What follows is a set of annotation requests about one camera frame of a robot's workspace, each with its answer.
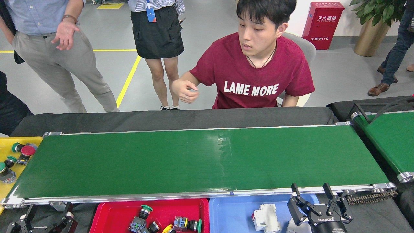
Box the blue lanyard badge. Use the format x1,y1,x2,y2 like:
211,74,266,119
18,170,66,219
146,0,157,23

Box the red fire extinguisher cabinet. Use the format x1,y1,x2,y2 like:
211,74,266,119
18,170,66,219
302,1,345,50

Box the seated person's right hand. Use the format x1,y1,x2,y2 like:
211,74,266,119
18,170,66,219
171,79,200,104

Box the black drive chain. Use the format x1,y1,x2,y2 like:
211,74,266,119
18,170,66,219
344,189,398,205

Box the green potted plant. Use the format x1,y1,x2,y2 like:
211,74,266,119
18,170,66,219
349,0,409,27

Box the gold plant pot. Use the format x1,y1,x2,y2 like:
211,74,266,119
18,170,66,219
353,18,391,57

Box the black bracket frame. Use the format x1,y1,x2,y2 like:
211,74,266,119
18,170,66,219
346,97,414,125

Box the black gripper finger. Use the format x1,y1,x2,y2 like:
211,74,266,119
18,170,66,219
6,204,36,233
49,202,78,233

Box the yellow plastic tray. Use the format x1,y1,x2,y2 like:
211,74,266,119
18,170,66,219
0,136,43,215

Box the standing person's left hand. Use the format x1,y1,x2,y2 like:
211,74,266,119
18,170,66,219
51,20,80,51

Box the green belt conveyor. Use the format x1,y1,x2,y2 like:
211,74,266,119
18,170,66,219
350,110,414,183
0,121,398,209

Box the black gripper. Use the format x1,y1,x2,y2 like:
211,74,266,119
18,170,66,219
287,182,354,233

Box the seated person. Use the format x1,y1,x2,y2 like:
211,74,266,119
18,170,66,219
171,0,316,110

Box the red plastic tray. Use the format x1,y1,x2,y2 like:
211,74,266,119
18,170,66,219
89,198,210,233

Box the blue plastic tray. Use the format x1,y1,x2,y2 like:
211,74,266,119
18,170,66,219
209,193,321,233

